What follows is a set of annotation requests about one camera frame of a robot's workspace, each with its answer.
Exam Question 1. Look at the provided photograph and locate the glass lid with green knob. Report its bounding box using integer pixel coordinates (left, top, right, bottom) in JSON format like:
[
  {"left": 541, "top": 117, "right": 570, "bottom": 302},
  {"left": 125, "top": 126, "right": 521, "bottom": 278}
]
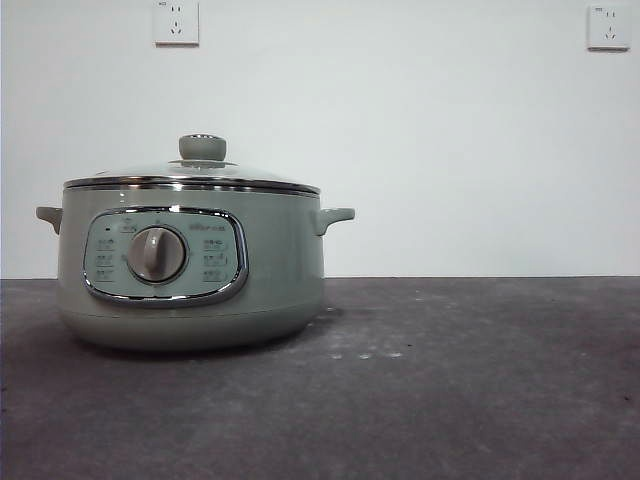
[{"left": 63, "top": 133, "right": 321, "bottom": 196}]

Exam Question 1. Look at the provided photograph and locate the white wall socket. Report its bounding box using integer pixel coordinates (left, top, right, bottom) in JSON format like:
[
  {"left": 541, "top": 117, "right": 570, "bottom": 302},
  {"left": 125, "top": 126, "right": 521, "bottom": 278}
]
[
  {"left": 586, "top": 4, "right": 632, "bottom": 52},
  {"left": 152, "top": 0, "right": 201, "bottom": 49}
]

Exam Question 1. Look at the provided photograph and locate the pale green electric pot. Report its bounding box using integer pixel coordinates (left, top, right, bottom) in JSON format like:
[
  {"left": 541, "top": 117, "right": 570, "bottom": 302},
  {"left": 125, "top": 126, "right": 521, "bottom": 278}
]
[{"left": 34, "top": 187, "right": 357, "bottom": 355}]

